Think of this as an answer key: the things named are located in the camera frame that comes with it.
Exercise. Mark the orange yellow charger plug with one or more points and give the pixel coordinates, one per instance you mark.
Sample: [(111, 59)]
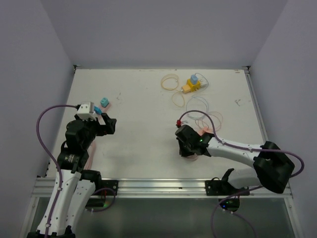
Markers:
[(186, 89)]

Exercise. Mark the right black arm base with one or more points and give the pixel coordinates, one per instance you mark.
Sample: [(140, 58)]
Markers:
[(218, 187)]

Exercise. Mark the pink rectangular power strip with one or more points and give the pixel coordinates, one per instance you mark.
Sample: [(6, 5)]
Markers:
[(107, 107)]

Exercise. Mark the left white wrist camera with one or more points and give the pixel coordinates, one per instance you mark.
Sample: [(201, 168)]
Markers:
[(86, 111)]

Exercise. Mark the yellow cube socket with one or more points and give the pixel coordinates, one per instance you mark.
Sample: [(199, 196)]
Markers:
[(193, 87)]

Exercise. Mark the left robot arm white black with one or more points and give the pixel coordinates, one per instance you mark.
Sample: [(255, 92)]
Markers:
[(74, 185)]

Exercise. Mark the blue flat plug adapter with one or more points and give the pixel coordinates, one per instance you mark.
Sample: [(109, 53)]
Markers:
[(97, 110)]

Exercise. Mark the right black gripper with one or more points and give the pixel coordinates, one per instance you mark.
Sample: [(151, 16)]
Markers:
[(183, 152)]

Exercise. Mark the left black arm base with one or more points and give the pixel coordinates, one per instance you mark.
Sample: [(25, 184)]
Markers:
[(106, 186)]

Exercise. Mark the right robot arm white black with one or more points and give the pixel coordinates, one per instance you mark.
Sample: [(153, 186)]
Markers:
[(267, 165)]

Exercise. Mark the light blue charger plug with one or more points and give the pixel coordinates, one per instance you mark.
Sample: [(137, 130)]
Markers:
[(194, 79)]

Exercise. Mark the aluminium front rail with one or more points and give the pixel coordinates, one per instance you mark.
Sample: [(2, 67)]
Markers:
[(158, 188)]

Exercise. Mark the teal plug adapter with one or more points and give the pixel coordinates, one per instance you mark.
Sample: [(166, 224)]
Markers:
[(104, 102)]

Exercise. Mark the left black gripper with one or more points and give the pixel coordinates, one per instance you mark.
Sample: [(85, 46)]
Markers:
[(108, 128)]

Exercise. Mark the white plug on cube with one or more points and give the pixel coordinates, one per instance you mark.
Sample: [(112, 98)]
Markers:
[(203, 83)]

